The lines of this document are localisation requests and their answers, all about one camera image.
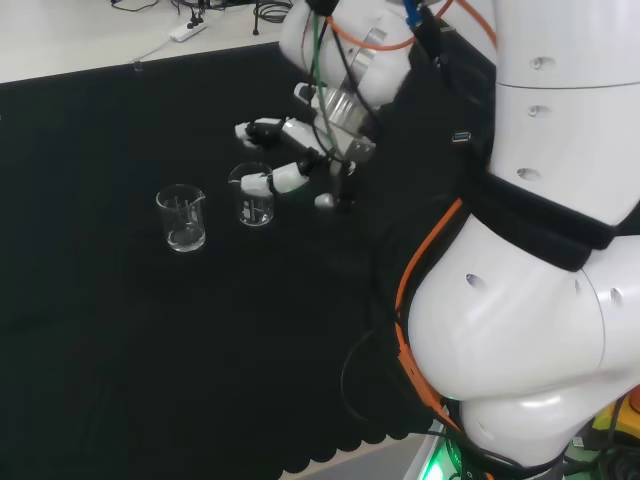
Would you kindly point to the small clear cloth clip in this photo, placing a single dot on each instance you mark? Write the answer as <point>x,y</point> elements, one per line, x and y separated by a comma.
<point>136,65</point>

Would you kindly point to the black tripod leg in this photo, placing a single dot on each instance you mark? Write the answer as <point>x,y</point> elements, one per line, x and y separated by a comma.
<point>256,17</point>

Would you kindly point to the wrist camera with silver lens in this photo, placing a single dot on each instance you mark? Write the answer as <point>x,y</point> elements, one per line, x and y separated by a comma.
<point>324,200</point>

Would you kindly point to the white power strip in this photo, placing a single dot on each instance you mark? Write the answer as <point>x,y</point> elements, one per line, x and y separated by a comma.
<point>186,31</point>

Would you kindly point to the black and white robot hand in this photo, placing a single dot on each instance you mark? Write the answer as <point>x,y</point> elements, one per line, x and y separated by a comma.
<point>287,177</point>

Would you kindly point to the small clear glass beaker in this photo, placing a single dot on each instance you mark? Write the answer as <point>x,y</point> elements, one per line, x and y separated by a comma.
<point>256,212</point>

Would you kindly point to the black bench cloth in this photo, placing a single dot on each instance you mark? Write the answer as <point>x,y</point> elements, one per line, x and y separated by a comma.
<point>150,325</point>

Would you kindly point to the large clear glass beaker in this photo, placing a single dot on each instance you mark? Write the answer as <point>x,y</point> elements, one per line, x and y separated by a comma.
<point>182,240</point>

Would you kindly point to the yellow stop button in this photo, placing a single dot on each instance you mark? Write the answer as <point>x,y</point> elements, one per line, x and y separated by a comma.
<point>617,425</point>

